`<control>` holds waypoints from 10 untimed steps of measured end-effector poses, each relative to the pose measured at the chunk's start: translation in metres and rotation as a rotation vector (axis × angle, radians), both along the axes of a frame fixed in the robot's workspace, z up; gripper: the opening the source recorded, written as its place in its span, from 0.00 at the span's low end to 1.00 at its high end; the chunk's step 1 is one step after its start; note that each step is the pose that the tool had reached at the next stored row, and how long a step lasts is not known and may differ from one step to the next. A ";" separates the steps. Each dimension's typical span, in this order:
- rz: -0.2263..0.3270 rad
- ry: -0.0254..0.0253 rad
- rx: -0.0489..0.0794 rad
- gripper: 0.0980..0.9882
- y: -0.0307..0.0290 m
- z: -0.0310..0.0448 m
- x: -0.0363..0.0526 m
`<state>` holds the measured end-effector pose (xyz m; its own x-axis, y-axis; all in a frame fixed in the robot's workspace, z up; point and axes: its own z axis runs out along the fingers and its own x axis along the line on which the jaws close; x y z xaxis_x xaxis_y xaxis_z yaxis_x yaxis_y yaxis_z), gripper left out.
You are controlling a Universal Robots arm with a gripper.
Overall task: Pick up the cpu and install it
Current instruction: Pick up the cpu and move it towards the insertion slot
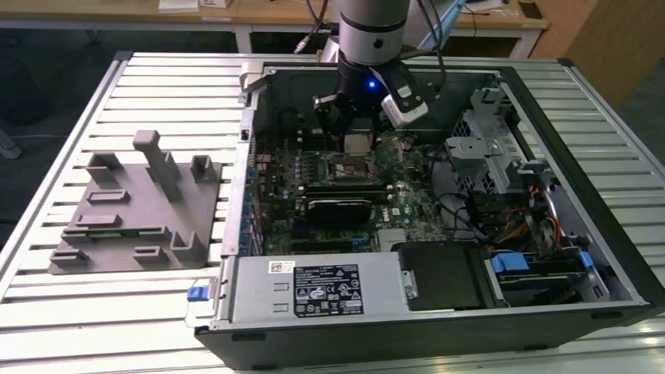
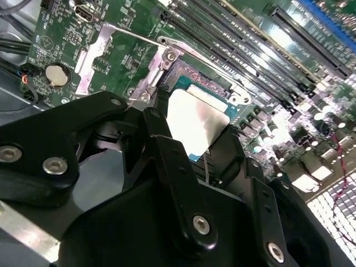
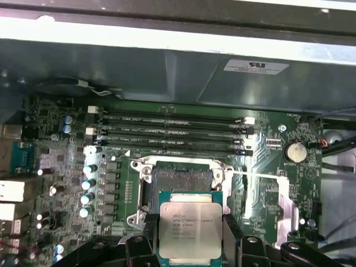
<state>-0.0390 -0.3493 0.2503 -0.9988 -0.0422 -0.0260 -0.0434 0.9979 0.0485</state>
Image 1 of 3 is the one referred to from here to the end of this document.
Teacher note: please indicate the silver metal drive cage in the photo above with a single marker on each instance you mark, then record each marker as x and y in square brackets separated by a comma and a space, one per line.
[483, 148]

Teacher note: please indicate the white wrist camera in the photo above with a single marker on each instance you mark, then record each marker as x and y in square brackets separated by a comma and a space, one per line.
[411, 113]

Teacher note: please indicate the grey chair leg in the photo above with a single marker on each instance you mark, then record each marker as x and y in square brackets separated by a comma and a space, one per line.
[10, 150]

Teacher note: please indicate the wooden cabinet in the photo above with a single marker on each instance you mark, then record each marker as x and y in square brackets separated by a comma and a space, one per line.
[613, 39]

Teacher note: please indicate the black power supply label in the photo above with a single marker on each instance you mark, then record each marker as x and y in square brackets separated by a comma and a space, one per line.
[327, 290]

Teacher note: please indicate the silver square CPU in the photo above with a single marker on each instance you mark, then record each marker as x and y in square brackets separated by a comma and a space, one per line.
[359, 144]

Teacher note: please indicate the black expansion slot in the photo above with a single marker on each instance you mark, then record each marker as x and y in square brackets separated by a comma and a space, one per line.
[321, 245]

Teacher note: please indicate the black RAM slot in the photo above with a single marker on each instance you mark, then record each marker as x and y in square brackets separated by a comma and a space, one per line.
[343, 188]
[308, 134]
[343, 197]
[308, 144]

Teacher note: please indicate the blue disk carrier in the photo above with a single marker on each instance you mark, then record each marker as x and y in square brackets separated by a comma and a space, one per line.
[509, 263]

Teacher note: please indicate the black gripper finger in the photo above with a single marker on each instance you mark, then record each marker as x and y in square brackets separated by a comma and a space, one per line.
[376, 124]
[327, 113]

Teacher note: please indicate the small silver heat sink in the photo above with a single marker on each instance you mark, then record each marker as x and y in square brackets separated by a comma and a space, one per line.
[392, 237]

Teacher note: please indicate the black CPU socket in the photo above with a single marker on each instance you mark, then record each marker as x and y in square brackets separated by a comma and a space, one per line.
[345, 169]

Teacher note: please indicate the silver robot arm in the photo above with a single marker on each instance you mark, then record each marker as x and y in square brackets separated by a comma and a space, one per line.
[371, 23]

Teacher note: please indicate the small black graphics card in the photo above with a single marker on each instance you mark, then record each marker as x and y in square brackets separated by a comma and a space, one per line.
[337, 212]

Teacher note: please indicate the small white box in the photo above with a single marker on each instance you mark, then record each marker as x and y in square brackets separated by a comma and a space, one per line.
[215, 3]

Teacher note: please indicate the black plastic shroud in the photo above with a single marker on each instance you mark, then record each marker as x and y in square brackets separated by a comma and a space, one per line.
[441, 276]

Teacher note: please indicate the white QR code sticker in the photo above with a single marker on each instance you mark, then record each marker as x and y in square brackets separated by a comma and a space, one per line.
[281, 267]

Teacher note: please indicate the green motherboard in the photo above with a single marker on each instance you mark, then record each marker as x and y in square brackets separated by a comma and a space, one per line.
[416, 183]

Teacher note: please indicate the black device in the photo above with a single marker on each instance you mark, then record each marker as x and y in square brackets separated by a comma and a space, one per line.
[531, 9]

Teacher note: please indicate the grey parts rack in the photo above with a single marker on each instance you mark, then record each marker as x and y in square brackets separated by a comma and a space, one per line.
[156, 218]

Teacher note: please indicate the silver power supply unit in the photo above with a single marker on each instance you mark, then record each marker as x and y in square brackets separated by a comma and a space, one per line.
[249, 288]

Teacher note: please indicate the black open PC case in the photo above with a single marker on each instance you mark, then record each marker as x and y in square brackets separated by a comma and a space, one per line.
[364, 343]

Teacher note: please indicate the blue case latch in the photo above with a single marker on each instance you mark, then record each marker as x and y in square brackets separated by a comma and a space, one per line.
[197, 293]

